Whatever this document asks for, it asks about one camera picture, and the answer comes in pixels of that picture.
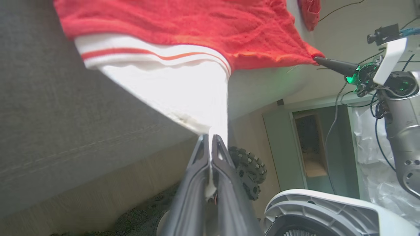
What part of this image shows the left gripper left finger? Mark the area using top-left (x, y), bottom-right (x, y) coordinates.
top-left (157, 134), bottom-right (211, 236)

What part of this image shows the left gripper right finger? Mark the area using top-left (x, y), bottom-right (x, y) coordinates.
top-left (211, 134), bottom-right (263, 236)

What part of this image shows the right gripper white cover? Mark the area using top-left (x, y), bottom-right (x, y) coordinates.
top-left (313, 36), bottom-right (409, 97)

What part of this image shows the red shirt striped white trim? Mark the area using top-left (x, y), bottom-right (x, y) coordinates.
top-left (53, 0), bottom-right (326, 197)

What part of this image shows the black knobby robot wheel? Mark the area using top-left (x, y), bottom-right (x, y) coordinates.
top-left (228, 146), bottom-right (267, 201)

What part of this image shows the pale green TV cabinet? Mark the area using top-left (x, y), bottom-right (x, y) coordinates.
top-left (262, 95), bottom-right (362, 201)

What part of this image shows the clear plastic sheet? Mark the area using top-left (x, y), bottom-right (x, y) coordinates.
top-left (352, 104), bottom-right (420, 227)

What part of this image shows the grey and yellow sofa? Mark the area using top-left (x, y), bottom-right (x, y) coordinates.
top-left (0, 0), bottom-right (317, 218)

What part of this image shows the thin grey hanging cable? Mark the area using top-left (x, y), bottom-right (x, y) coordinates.
top-left (323, 82), bottom-right (349, 158)

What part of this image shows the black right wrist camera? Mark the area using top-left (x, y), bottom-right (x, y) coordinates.
top-left (367, 23), bottom-right (401, 46)

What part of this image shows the thin black floor cable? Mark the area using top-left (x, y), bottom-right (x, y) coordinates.
top-left (318, 0), bottom-right (367, 22)

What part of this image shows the teal right camera connector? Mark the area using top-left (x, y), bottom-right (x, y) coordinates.
top-left (398, 27), bottom-right (420, 38)

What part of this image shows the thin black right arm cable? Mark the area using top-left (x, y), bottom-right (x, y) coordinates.
top-left (370, 54), bottom-right (415, 172)

